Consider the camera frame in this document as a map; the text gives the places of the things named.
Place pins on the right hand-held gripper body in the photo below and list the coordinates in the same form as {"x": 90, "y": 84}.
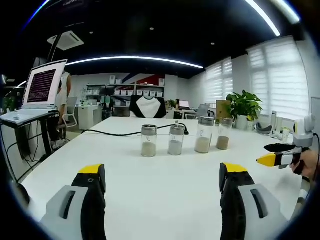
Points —
{"x": 303, "y": 138}

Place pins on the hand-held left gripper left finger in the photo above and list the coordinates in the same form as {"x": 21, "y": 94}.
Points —
{"x": 75, "y": 200}

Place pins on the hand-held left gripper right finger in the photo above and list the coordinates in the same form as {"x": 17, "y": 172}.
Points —
{"x": 246, "y": 200}

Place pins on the seasoning bottle brown powder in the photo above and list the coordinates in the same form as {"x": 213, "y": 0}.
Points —
{"x": 223, "y": 138}

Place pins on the tall seasoning bottle cream powder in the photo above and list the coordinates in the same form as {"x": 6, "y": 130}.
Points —
{"x": 203, "y": 140}

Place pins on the seasoning bottle grey powder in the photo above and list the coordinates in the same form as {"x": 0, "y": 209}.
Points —
{"x": 175, "y": 143}

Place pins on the seasoning bottle beige powder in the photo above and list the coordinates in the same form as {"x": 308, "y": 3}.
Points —
{"x": 148, "y": 143}

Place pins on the white slim bottle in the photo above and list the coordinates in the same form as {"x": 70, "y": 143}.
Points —
{"x": 274, "y": 120}

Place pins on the person's right hand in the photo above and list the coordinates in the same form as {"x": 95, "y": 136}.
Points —
{"x": 311, "y": 161}

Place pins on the grey curved object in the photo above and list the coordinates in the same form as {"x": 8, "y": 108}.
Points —
{"x": 264, "y": 128}

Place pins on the green potted plant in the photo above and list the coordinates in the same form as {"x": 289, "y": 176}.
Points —
{"x": 246, "y": 105}

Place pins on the wide white window blind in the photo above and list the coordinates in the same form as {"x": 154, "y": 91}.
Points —
{"x": 280, "y": 77}

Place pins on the brown cardboard box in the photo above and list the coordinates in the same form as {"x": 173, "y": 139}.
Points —
{"x": 223, "y": 110}

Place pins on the black laptop stand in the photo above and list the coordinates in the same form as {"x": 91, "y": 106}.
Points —
{"x": 23, "y": 135}

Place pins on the white office chair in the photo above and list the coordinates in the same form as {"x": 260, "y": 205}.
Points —
{"x": 70, "y": 112}

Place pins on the narrow white window blind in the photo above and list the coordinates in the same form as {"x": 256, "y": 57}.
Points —
{"x": 220, "y": 82}

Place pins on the black power plug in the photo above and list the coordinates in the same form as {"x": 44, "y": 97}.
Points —
{"x": 186, "y": 130}

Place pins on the small laptop screen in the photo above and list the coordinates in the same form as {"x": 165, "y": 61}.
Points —
{"x": 184, "y": 104}

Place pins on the chair with black white shirt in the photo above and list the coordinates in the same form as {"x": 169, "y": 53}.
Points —
{"x": 148, "y": 107}

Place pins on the white laptop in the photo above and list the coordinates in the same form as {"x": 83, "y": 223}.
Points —
{"x": 41, "y": 85}

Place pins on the storage shelf with white boxes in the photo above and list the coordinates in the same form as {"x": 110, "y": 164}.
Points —
{"x": 140, "y": 92}

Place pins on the short ceiling light strip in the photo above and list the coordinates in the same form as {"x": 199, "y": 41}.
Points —
{"x": 265, "y": 17}

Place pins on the long ceiling light strip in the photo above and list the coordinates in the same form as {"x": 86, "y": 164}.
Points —
{"x": 135, "y": 59}

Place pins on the ceiling air conditioner unit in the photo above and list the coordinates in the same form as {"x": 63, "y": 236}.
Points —
{"x": 66, "y": 40}

